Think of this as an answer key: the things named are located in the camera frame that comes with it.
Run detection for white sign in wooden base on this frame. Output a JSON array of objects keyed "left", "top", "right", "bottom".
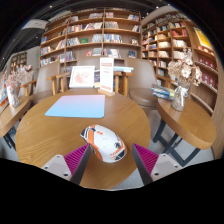
[{"left": 97, "top": 57, "right": 116, "bottom": 98}]

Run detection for blue pink gradient mouse pad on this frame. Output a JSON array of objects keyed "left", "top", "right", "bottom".
[{"left": 44, "top": 94, "right": 106, "bottom": 119}]

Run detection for round wooden side table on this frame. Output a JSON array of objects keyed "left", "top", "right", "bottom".
[
  {"left": 0, "top": 95, "right": 32, "bottom": 151},
  {"left": 152, "top": 97, "right": 217, "bottom": 168}
]

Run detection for wide wooden bookshelf unit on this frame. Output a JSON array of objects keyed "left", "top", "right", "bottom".
[{"left": 39, "top": 8, "right": 143, "bottom": 74}]

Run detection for glass vase with beige flowers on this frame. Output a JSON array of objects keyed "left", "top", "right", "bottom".
[{"left": 167, "top": 48, "right": 203, "bottom": 112}]

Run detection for white orange computer mouse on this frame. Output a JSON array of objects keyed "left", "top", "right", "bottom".
[{"left": 79, "top": 124, "right": 128, "bottom": 164}]

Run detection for white framed picture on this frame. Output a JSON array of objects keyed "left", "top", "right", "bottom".
[{"left": 68, "top": 65, "right": 96, "bottom": 89}]

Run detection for distant wooden bookshelf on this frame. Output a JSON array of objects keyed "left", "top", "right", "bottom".
[{"left": 9, "top": 51, "right": 28, "bottom": 76}]

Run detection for tall wooden bookshelf with poster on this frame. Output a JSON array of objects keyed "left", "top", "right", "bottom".
[{"left": 140, "top": 13, "right": 224, "bottom": 159}]

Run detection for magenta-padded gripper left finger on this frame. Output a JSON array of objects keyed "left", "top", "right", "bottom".
[{"left": 41, "top": 143, "right": 92, "bottom": 186}]

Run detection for glass vase with pink flowers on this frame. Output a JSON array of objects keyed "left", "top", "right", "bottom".
[{"left": 5, "top": 64, "right": 34, "bottom": 109}]

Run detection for light blue flat books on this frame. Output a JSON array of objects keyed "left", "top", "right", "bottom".
[{"left": 113, "top": 65, "right": 134, "bottom": 74}]

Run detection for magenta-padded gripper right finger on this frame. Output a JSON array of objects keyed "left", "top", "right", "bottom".
[{"left": 131, "top": 143, "right": 184, "bottom": 186}]

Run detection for dark book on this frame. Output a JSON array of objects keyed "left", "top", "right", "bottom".
[{"left": 93, "top": 69, "right": 102, "bottom": 89}]

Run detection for brown upholstered armchair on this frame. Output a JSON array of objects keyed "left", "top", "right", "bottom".
[
  {"left": 124, "top": 57, "right": 159, "bottom": 109},
  {"left": 29, "top": 61, "right": 61, "bottom": 104},
  {"left": 59, "top": 56, "right": 101, "bottom": 91}
]

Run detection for stack of books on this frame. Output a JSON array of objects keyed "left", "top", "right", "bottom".
[{"left": 151, "top": 84, "right": 176, "bottom": 101}]

